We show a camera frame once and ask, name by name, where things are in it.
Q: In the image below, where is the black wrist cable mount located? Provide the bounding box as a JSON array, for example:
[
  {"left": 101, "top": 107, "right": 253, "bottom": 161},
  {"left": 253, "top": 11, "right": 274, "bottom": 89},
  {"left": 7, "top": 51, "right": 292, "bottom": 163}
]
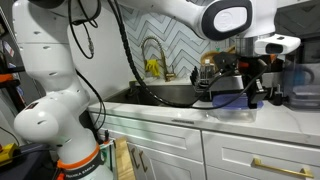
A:
[{"left": 212, "top": 50, "right": 240, "bottom": 72}]

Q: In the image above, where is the leaning wooden board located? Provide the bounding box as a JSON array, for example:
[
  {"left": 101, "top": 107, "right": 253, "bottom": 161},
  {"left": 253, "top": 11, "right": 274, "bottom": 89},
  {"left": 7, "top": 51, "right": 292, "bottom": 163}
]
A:
[{"left": 113, "top": 136, "right": 137, "bottom": 180}]

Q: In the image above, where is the stainless steel sink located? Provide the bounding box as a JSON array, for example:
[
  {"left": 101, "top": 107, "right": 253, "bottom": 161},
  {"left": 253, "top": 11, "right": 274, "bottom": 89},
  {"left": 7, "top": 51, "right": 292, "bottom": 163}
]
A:
[{"left": 103, "top": 80, "right": 214, "bottom": 108}]

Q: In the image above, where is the wooden cutting board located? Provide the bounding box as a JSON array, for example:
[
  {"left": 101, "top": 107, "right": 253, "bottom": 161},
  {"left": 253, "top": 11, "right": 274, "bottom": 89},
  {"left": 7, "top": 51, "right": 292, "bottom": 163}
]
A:
[{"left": 199, "top": 45, "right": 238, "bottom": 68}]

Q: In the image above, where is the gold door handle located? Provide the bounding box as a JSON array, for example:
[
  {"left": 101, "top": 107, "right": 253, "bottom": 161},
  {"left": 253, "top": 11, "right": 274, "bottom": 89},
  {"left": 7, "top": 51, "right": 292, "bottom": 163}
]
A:
[
  {"left": 138, "top": 150, "right": 149, "bottom": 173},
  {"left": 130, "top": 147, "right": 139, "bottom": 169}
]

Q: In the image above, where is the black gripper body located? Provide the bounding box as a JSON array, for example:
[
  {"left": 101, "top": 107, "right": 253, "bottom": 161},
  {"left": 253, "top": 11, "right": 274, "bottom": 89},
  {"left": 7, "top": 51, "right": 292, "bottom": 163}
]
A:
[{"left": 237, "top": 55, "right": 268, "bottom": 84}]

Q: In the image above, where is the yellow tool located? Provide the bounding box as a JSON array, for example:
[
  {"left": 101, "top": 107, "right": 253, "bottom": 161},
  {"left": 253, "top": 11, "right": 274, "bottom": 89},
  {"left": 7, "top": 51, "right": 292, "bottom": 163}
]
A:
[{"left": 0, "top": 142, "right": 22, "bottom": 167}]

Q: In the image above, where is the white lower kitchen cabinet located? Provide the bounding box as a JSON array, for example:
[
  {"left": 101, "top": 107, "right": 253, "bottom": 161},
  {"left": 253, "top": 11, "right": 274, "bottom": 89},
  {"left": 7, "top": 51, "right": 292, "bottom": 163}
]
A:
[{"left": 94, "top": 113, "right": 320, "bottom": 180}]

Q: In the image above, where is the black corrugated cable conduit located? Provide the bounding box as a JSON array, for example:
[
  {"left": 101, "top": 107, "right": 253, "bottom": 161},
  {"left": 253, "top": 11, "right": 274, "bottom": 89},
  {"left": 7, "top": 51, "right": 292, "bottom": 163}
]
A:
[{"left": 105, "top": 0, "right": 269, "bottom": 110}]

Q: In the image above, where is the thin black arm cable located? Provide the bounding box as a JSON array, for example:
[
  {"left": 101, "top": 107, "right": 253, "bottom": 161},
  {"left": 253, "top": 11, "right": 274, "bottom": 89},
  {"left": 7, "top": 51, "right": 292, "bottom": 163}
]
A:
[{"left": 67, "top": 0, "right": 101, "bottom": 61}]

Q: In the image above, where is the gold drawer handle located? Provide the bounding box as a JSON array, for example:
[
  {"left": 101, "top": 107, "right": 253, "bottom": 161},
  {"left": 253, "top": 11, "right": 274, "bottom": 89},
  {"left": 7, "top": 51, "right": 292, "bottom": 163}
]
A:
[{"left": 250, "top": 157, "right": 315, "bottom": 179}]

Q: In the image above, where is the blue lunch box lid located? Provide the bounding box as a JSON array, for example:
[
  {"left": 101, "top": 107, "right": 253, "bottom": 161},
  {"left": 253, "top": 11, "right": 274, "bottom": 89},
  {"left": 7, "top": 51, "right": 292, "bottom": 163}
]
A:
[{"left": 211, "top": 93, "right": 265, "bottom": 111}]

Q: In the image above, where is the yellow rubber glove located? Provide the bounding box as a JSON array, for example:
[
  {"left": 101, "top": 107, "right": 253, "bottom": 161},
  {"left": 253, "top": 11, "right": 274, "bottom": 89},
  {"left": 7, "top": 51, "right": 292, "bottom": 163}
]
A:
[{"left": 144, "top": 59, "right": 162, "bottom": 78}]

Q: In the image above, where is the black shelf with orange bar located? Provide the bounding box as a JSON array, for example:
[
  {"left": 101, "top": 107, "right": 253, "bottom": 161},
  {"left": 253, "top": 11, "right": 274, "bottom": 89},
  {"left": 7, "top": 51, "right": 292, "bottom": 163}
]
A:
[{"left": 0, "top": 59, "right": 28, "bottom": 114}]

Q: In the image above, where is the black dish rack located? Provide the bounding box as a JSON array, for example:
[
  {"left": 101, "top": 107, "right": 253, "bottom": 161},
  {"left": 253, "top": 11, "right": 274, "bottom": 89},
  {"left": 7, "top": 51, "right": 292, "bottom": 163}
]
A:
[{"left": 189, "top": 66, "right": 285, "bottom": 102}]

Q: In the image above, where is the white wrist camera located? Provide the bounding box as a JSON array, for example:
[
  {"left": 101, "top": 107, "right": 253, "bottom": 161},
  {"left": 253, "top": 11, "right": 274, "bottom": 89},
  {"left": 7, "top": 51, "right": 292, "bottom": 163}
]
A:
[{"left": 253, "top": 33, "right": 302, "bottom": 57}]

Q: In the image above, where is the clear storage container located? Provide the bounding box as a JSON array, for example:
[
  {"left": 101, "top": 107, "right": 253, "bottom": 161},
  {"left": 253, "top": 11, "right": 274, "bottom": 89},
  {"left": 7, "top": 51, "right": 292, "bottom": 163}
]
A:
[{"left": 289, "top": 84, "right": 320, "bottom": 110}]

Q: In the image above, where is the small black bottle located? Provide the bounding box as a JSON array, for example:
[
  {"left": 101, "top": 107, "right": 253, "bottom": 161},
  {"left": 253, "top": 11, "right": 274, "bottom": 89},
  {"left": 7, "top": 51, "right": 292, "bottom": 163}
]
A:
[{"left": 272, "top": 84, "right": 285, "bottom": 107}]

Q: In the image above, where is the clear bottle white cap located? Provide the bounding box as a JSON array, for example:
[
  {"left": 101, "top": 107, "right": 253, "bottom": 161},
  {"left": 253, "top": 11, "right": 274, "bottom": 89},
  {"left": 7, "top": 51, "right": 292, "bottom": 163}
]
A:
[{"left": 199, "top": 59, "right": 216, "bottom": 84}]

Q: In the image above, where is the gold spring faucet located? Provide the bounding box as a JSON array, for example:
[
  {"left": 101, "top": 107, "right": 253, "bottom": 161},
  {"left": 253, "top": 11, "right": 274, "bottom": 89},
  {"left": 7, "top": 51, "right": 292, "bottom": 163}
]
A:
[{"left": 140, "top": 35, "right": 178, "bottom": 83}]

